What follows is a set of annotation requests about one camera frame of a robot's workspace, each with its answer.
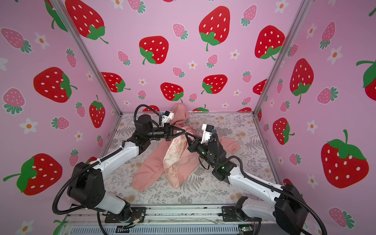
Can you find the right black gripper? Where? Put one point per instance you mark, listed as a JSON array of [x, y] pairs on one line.
[[191, 144]]

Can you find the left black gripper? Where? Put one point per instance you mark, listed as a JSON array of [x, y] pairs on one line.
[[168, 131]]

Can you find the pink hooded zip jacket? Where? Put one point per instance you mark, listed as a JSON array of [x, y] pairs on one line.
[[173, 157]]

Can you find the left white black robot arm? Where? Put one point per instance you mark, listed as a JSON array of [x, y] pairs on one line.
[[86, 185]]

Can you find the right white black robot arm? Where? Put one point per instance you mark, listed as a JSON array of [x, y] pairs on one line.
[[289, 210]]

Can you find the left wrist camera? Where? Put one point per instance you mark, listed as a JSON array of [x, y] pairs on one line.
[[166, 117]]

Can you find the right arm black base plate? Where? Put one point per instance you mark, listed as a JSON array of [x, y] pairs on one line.
[[231, 214]]

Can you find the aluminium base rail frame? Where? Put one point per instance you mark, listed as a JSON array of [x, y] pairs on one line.
[[192, 219]]

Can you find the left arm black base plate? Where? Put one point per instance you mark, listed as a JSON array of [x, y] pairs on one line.
[[127, 216]]

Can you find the left aluminium corner post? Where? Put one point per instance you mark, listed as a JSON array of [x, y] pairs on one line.
[[76, 37]]

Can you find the aluminium corner post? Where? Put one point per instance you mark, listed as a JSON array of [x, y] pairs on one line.
[[294, 29], [76, 37]]

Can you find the right aluminium corner post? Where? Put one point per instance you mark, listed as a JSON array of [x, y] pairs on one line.
[[294, 29]]

